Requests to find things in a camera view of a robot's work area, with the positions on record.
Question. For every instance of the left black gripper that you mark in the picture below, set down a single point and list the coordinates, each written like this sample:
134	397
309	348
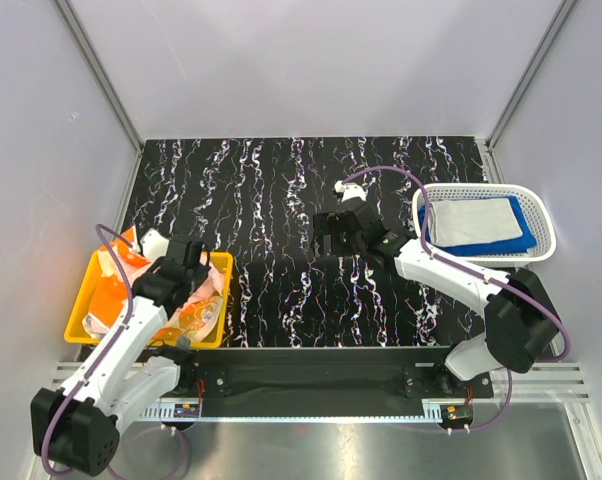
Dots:
201	272

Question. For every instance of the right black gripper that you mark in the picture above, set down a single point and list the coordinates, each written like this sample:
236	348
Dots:
326	224

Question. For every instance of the orange towel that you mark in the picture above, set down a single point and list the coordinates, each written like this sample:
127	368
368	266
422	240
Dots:
124	261

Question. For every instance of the pink white towel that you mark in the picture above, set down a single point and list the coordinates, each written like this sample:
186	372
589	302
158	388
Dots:
212	285

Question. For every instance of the cream terry towel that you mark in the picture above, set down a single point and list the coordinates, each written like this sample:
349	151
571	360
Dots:
453	223

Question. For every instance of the blue towel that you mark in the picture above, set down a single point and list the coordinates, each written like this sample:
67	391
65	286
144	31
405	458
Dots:
479	227

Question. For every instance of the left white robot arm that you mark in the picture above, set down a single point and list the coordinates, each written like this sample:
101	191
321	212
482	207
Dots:
79	425

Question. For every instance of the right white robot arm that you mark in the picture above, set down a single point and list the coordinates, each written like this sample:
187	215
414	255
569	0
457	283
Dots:
520	319

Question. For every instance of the yellow plastic bin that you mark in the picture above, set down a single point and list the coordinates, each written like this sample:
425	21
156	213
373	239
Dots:
81	310

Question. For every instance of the white perforated basket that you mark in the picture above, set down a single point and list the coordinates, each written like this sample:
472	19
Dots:
532	214

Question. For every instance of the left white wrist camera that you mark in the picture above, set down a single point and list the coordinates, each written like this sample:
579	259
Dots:
153	245

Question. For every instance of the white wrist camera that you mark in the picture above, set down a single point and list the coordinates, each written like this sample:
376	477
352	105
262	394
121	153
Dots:
153	245
345	191

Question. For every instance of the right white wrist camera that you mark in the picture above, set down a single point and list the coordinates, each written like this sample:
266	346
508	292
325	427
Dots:
345	191

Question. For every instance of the white slotted cable duct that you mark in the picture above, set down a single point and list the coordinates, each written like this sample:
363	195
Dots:
170	412

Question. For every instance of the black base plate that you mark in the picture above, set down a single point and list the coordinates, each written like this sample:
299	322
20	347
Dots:
313	384

